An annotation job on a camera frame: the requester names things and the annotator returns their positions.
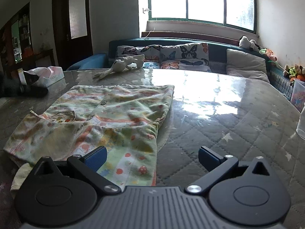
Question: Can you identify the white plush toy on ledge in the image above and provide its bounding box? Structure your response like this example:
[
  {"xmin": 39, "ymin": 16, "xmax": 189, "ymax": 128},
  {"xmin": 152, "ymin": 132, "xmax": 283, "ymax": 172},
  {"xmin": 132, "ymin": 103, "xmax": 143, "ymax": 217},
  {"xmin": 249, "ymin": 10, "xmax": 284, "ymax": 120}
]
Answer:
[{"xmin": 239, "ymin": 36, "xmax": 261, "ymax": 52}]

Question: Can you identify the butterfly print pillow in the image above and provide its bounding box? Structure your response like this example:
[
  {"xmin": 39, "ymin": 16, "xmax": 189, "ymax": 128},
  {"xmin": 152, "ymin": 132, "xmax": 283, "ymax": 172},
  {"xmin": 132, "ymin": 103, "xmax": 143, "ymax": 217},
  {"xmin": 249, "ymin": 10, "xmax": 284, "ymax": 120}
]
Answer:
[
  {"xmin": 116, "ymin": 44, "xmax": 162, "ymax": 69},
  {"xmin": 160, "ymin": 42, "xmax": 211, "ymax": 72}
]

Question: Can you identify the white plush rabbit toy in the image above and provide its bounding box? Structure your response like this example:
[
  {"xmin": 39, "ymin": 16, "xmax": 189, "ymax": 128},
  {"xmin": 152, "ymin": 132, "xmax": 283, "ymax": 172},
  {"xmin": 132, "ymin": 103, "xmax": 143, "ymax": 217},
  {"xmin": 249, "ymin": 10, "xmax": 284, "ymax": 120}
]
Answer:
[{"xmin": 94, "ymin": 54, "xmax": 145, "ymax": 80}]

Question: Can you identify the green framed window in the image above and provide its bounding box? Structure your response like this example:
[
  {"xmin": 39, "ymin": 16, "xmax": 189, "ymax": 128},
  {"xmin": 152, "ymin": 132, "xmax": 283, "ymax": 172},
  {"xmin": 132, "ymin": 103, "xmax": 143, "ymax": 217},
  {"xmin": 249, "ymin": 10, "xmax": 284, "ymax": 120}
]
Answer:
[{"xmin": 148, "ymin": 0, "xmax": 256, "ymax": 33}]

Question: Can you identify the orange green plush toy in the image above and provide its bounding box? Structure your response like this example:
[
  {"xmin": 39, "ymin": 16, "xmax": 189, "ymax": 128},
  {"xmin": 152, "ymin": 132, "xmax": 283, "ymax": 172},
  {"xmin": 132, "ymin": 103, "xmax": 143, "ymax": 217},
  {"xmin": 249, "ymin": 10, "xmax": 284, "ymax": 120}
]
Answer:
[{"xmin": 259, "ymin": 48, "xmax": 278, "ymax": 61}]

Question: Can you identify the colourful patterned child garment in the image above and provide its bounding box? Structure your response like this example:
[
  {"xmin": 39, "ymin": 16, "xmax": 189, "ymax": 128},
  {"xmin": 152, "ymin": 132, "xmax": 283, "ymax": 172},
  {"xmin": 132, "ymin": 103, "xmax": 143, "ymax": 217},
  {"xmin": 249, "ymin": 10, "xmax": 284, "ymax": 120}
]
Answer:
[{"xmin": 4, "ymin": 84, "xmax": 174, "ymax": 194}]

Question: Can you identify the grey quilted star table cover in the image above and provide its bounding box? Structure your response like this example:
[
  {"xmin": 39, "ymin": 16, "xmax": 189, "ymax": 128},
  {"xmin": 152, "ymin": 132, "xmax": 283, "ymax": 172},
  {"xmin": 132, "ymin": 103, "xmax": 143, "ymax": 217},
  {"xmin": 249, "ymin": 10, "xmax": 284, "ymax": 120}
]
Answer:
[{"xmin": 1, "ymin": 69, "xmax": 304, "ymax": 228}]

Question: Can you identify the clear plastic cup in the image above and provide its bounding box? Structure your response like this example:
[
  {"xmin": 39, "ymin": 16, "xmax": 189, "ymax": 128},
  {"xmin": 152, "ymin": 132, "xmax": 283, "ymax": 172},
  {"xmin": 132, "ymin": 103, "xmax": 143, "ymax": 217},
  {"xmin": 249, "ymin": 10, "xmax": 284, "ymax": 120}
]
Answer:
[{"xmin": 296, "ymin": 106, "xmax": 305, "ymax": 140}]

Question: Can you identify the transparent plastic storage box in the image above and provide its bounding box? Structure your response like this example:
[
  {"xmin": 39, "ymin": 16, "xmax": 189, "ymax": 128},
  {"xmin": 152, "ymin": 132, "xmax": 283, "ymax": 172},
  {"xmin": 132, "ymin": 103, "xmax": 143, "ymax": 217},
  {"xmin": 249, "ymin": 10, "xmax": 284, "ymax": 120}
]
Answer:
[{"xmin": 291, "ymin": 80, "xmax": 305, "ymax": 112}]

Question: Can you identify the pile of colourful plush toys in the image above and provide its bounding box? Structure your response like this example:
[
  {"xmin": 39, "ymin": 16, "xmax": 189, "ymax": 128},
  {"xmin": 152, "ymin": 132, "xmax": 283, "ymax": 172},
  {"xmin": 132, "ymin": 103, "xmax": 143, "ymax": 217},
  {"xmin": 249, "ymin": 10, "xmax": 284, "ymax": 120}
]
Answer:
[{"xmin": 283, "ymin": 64, "xmax": 305, "ymax": 86}]

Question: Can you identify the teal blue sofa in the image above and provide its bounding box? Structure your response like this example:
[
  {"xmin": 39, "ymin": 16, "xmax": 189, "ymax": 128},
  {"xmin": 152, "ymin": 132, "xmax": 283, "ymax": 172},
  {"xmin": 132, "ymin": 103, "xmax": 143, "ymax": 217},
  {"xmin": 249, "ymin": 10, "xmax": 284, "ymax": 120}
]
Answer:
[{"xmin": 68, "ymin": 38, "xmax": 293, "ymax": 100}]

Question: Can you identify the grey cushion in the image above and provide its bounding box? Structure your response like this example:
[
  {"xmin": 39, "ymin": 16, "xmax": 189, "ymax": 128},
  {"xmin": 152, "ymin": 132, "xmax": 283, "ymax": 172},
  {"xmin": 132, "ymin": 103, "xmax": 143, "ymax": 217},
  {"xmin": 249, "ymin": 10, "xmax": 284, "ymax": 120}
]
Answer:
[{"xmin": 226, "ymin": 49, "xmax": 270, "ymax": 83}]

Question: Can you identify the tissue box with tissue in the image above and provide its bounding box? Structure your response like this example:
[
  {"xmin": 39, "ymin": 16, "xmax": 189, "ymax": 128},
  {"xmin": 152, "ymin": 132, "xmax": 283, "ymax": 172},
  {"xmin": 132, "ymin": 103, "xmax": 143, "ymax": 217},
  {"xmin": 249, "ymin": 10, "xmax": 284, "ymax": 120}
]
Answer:
[{"xmin": 23, "ymin": 66, "xmax": 64, "ymax": 87}]

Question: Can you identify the dark wooden door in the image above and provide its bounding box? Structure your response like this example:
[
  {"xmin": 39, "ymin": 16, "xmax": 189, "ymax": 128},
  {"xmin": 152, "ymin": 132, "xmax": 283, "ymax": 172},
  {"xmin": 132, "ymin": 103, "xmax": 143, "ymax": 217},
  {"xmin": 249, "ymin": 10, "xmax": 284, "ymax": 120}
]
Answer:
[{"xmin": 52, "ymin": 0, "xmax": 93, "ymax": 70}]

